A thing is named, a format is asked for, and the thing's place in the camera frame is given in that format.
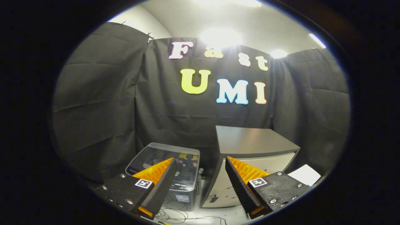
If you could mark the white flat board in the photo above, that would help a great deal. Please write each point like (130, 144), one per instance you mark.
(304, 175)

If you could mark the grey cabinet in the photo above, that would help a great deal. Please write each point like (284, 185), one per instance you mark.
(253, 140)

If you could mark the small round ceiling light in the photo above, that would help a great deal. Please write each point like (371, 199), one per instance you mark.
(278, 53)

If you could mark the black backdrop cloth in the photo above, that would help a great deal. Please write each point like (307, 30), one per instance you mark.
(103, 109)

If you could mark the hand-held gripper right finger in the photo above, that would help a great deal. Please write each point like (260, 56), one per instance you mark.
(239, 187)

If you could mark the grey washing machine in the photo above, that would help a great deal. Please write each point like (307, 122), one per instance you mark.
(186, 193)

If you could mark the long strip ceiling light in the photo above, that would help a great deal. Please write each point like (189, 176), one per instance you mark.
(317, 40)

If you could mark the large ceiling light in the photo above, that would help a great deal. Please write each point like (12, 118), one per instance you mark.
(237, 2)

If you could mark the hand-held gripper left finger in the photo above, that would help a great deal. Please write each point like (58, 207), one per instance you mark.
(161, 187)

